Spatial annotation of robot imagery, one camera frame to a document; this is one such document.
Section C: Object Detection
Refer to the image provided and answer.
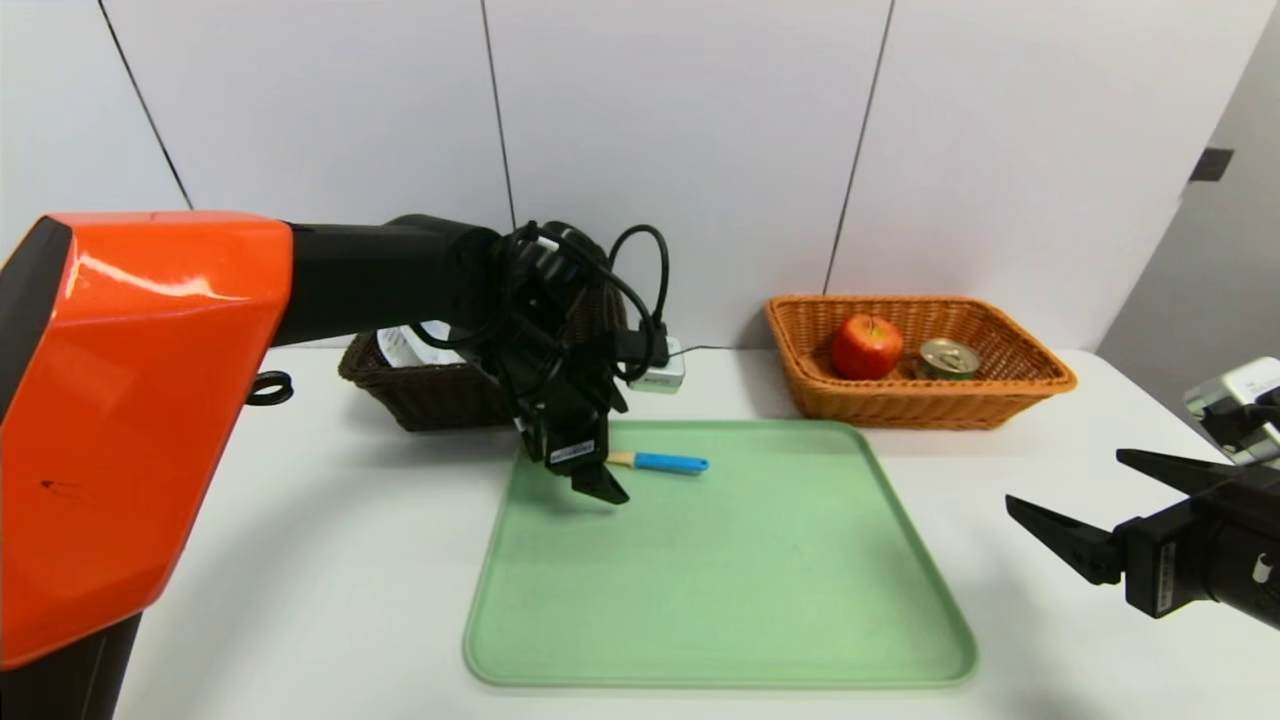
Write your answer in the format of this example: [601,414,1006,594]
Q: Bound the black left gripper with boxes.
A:
[519,372,630,505]

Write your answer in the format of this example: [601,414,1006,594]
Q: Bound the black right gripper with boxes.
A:
[1004,448,1280,632]

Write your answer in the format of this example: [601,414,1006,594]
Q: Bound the blue and yellow handled tool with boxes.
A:
[608,450,710,477]

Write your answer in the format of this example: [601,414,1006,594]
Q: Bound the tin can with gold lid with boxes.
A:
[917,338,981,382]

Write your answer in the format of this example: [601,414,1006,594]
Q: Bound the white perforated plastic cup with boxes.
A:
[376,322,467,367]

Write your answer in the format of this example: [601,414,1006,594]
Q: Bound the red apple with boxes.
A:
[829,314,904,382]

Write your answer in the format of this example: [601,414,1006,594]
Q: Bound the dark brown wicker basket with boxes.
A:
[338,285,629,432]

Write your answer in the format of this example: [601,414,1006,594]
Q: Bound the orange wicker basket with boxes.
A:
[766,296,1079,432]

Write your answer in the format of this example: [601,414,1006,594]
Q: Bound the light green plastic tray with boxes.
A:
[463,419,979,690]

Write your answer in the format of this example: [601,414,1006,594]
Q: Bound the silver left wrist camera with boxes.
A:
[630,337,688,395]

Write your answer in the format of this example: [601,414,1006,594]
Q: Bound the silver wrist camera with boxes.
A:
[1185,357,1280,466]
[630,337,688,395]

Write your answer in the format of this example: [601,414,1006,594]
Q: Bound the black left camera bracket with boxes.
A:
[612,320,671,376]

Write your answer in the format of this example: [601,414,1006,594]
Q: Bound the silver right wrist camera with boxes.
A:
[1185,357,1280,466]

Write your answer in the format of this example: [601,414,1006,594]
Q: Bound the black left camera cable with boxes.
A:
[606,224,672,346]

